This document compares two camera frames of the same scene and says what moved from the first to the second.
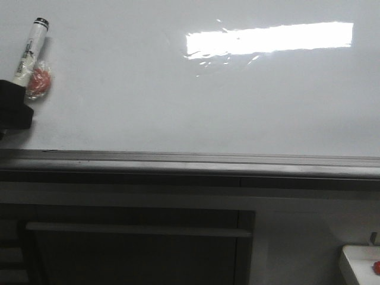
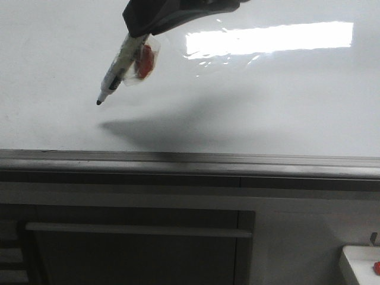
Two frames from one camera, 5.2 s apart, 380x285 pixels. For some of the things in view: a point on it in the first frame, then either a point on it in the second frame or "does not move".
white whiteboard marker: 31,50 -> 124,60
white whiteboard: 286,77 does not move
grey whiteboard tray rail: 191,162 does not move
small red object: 376,267 does not move
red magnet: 40,81 -> 145,62
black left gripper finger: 14,113 -> 143,17
